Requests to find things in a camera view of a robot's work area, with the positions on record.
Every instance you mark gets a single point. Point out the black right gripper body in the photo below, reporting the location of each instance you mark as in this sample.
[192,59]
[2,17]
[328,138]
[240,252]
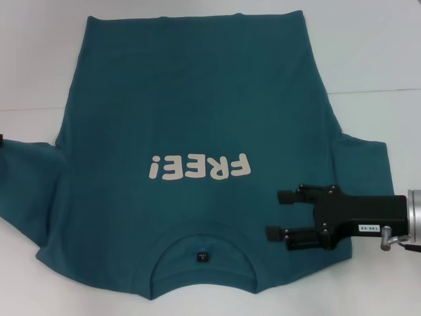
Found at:
[361,215]

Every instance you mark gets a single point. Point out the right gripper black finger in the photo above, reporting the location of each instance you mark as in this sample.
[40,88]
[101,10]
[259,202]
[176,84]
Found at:
[286,197]
[301,240]

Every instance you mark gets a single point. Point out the teal t-shirt with FREE print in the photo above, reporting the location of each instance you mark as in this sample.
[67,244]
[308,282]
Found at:
[197,98]

